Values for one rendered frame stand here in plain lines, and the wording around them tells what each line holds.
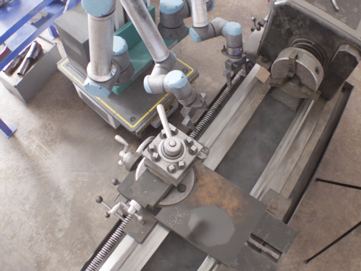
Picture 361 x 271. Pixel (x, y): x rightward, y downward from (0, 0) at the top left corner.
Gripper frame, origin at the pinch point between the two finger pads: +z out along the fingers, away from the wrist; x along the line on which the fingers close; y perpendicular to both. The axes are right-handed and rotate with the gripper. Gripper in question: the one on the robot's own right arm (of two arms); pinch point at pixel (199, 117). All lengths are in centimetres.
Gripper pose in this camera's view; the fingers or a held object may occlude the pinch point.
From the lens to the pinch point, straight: 173.6
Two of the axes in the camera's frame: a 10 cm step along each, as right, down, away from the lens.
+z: 3.5, 5.1, 7.9
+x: -5.1, 8.1, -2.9
